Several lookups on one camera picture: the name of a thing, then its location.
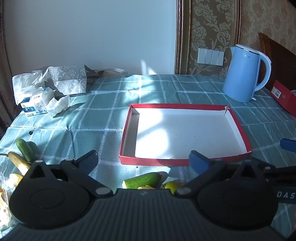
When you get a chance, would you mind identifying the brown curtain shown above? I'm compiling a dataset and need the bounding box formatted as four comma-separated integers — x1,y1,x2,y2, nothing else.
0,0,14,130

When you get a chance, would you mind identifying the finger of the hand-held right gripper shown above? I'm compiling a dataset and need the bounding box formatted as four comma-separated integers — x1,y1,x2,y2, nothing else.
264,166,296,183
280,138,296,153

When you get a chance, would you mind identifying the blue electric kettle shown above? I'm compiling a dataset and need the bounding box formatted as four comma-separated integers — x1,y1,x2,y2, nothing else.
222,44,272,103

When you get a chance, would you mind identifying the red cardboard tray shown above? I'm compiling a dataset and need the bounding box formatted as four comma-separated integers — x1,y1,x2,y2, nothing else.
119,103,252,167

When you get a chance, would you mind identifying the white crumpled plastic bag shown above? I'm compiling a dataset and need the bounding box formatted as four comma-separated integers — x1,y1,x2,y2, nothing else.
12,73,43,105

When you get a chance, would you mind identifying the grey patterned fabric bag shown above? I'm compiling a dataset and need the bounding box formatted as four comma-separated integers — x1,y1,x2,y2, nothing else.
32,65,129,95

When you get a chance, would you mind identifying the brown wooden chair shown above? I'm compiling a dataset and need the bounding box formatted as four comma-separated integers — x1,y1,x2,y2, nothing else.
258,32,296,92

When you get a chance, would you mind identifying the clear plastic bag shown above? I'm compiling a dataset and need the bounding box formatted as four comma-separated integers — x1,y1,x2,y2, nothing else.
0,171,14,232

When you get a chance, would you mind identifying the white wall switch panel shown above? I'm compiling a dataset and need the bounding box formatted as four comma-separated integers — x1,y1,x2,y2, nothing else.
198,48,225,66

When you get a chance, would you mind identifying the red box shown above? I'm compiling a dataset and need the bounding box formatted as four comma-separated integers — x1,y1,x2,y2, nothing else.
271,80,296,114

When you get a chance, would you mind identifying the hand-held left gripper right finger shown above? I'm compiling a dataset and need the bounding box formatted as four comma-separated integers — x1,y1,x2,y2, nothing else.
174,150,271,198

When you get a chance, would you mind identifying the yellow banana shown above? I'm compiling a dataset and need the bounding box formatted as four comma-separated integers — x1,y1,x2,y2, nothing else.
9,173,23,187
0,152,31,175

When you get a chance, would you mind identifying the cut green cucumber half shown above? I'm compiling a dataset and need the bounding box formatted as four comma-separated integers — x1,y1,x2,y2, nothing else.
122,173,162,189

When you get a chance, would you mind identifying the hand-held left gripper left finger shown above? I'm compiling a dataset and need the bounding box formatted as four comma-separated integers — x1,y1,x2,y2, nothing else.
17,150,112,198

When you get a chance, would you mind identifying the ornate brown wall frame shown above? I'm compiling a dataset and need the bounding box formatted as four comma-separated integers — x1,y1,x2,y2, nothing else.
174,0,242,76

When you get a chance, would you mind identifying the blue white tissue pack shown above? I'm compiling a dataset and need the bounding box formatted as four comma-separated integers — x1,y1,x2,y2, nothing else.
20,90,51,117

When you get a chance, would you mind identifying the whole green cucumber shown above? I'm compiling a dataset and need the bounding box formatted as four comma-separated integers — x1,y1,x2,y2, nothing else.
16,138,35,163

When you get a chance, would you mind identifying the green tomato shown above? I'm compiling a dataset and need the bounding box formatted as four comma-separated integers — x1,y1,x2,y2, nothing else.
162,181,182,194

